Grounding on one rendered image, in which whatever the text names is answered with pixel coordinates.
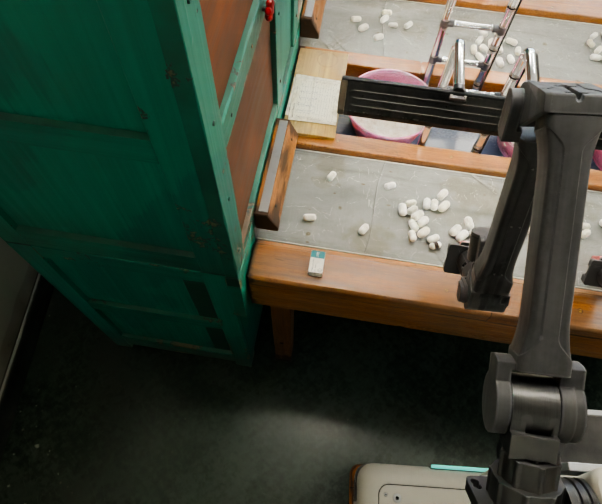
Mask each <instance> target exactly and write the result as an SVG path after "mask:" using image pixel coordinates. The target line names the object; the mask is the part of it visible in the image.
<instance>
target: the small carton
mask: <svg viewBox="0 0 602 504"><path fill-rule="evenodd" d="M325 255H326V252H323V251H316V250H311V256H310V262H309V268H308V275H311V276H317V277H322V274H323V267H324V261H325Z"/></svg>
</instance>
